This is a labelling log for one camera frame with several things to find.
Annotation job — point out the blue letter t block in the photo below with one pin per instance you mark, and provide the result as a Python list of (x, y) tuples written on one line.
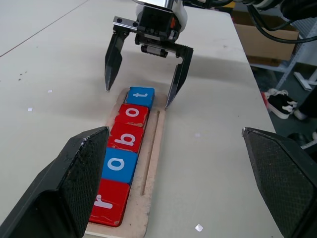
[(140, 96)]

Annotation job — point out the person in dark jacket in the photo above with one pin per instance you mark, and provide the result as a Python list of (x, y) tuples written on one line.
[(310, 104)]

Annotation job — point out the black shoe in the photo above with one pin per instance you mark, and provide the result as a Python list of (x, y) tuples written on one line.
[(301, 140)]

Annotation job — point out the red letter o block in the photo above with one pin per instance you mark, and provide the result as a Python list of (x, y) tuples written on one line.
[(131, 114)]

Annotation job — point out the red letter tile r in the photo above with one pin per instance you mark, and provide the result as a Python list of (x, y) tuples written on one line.
[(111, 198)]

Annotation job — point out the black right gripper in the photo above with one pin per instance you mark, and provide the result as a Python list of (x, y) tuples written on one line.
[(153, 24)]

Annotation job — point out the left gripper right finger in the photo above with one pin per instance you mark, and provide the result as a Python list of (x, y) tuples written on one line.
[(284, 186)]

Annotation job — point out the black and white sneaker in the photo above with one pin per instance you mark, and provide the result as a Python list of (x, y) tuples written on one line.
[(280, 104)]

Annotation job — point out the blue letter tile o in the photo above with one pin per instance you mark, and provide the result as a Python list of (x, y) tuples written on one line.
[(119, 171)]

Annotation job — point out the red letter tile b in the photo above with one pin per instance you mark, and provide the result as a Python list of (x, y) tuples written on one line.
[(123, 138)]

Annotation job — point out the brown cardboard box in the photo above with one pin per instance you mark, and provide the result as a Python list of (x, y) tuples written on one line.
[(262, 44)]

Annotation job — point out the wooden letter tray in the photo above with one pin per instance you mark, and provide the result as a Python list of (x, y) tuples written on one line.
[(138, 210)]

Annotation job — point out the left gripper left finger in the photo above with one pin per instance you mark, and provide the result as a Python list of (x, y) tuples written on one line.
[(62, 188)]

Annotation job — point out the grey metal shelf rack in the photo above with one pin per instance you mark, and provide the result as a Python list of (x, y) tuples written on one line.
[(287, 67)]

